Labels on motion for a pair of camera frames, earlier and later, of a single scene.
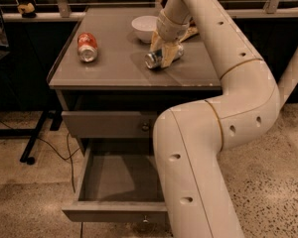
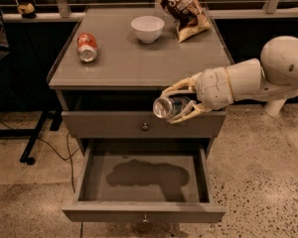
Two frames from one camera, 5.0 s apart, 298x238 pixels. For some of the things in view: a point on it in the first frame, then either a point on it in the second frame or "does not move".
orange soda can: (87, 47) does not move
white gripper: (169, 30) → (211, 87)
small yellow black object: (27, 11) does not move
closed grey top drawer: (109, 124) does not move
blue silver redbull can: (152, 59) → (166, 107)
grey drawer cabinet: (108, 100) does not move
